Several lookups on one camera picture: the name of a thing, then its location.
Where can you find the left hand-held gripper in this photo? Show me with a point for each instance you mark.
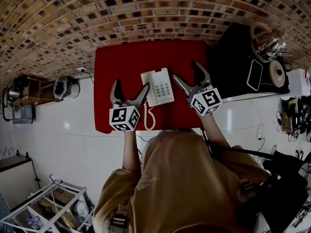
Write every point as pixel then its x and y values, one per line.
pixel 122 116

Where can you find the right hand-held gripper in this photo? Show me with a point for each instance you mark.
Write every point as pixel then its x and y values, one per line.
pixel 206 101

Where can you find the white telephone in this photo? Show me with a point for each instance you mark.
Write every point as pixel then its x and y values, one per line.
pixel 160 87

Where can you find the person's right forearm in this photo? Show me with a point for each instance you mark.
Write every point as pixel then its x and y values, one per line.
pixel 215 132

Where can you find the person's left forearm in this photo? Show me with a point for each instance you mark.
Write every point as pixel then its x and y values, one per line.
pixel 131 149

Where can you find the red table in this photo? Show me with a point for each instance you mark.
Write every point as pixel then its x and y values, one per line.
pixel 136 57

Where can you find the black side table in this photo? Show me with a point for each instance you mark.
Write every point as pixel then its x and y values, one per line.
pixel 230 64

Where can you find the black tablet with white rim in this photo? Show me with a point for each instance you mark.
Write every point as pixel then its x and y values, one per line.
pixel 255 74

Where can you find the grey cylindrical bin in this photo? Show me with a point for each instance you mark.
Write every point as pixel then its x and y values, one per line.
pixel 66 88

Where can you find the steel kettle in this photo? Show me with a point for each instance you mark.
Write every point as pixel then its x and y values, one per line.
pixel 269 46

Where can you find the round wooden disc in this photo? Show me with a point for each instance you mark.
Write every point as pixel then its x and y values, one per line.
pixel 277 73

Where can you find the white power strip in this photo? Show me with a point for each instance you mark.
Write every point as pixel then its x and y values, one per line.
pixel 260 133

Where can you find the wooden shelf unit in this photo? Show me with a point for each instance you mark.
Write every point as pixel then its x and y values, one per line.
pixel 39 91

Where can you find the person's tan shirt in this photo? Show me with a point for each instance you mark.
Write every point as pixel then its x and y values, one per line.
pixel 179 183

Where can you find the white box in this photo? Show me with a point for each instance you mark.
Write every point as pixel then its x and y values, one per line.
pixel 297 81

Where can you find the white metal rack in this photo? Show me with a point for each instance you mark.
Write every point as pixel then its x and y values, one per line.
pixel 52 203

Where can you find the white cabinet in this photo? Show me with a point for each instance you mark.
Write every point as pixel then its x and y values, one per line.
pixel 17 176

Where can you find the white wall socket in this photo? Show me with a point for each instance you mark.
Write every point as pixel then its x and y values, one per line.
pixel 81 70

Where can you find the metal frame cart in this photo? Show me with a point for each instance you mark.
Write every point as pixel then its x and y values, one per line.
pixel 20 114

